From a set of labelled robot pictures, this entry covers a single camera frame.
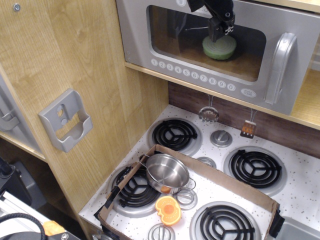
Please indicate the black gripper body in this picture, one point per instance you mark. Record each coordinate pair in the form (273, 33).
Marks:
(221, 9)

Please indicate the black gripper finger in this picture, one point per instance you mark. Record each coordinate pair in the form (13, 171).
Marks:
(215, 29)

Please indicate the silver toy microwave door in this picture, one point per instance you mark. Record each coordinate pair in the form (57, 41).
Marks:
(253, 52)

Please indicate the green toy onion half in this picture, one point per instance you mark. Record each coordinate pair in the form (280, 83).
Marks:
(222, 49)

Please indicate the hanging silver strainer toy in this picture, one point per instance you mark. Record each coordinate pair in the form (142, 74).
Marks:
(208, 113)

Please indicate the hanging brown spatula toy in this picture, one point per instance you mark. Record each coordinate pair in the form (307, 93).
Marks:
(249, 126)

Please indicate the grey back stove knob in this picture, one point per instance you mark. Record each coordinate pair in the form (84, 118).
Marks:
(221, 139)

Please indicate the grey stove knob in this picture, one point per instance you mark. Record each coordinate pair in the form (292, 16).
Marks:
(186, 198)
(161, 232)
(208, 161)
(221, 139)

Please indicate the back left black burner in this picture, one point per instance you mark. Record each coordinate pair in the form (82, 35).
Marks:
(177, 134)

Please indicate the black burner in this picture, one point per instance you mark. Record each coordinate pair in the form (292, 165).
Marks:
(177, 134)
(258, 168)
(222, 220)
(137, 199)

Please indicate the grey middle stove knob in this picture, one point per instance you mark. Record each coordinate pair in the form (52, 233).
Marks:
(208, 161)

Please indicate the back right black burner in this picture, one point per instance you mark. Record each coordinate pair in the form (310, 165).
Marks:
(258, 168)

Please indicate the stainless steel pot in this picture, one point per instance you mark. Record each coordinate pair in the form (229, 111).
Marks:
(165, 173)

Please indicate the grey centre stove knob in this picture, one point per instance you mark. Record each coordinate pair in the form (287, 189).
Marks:
(186, 198)

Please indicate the front left black burner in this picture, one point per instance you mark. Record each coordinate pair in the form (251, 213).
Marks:
(137, 199)

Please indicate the orange toy fruit half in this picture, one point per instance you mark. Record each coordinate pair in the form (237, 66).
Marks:
(169, 210)

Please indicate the front right black burner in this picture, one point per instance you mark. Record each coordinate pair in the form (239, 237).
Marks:
(222, 220)

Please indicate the grey front stove knob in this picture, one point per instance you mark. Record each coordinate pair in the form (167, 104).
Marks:
(161, 232)

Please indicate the grey sink basin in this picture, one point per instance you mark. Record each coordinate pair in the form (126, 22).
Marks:
(294, 230)

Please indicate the brown cardboard barrier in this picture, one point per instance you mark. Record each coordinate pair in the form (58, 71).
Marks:
(212, 185)

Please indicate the black box on floor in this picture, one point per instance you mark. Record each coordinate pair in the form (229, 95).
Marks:
(16, 180)

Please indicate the grey wall phone holder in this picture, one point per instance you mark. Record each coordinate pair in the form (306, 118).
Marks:
(61, 111)

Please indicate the grey fridge door handle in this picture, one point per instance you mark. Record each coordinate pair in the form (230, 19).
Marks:
(12, 121)

